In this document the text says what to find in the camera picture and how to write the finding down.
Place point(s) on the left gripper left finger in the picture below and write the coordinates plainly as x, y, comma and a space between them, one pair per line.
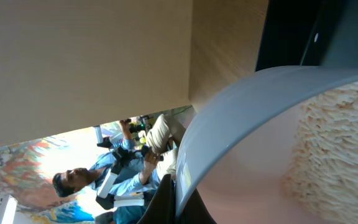
161, 207

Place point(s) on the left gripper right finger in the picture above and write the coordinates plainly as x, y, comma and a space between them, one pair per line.
195, 211

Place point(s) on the pink bowl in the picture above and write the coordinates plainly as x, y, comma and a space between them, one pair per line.
238, 146

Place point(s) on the pile of rice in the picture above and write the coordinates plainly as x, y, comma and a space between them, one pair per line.
323, 173

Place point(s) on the man in blue shirt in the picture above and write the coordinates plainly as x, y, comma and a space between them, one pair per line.
142, 174

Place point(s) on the colourful wall painting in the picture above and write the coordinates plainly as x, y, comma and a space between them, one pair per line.
26, 171

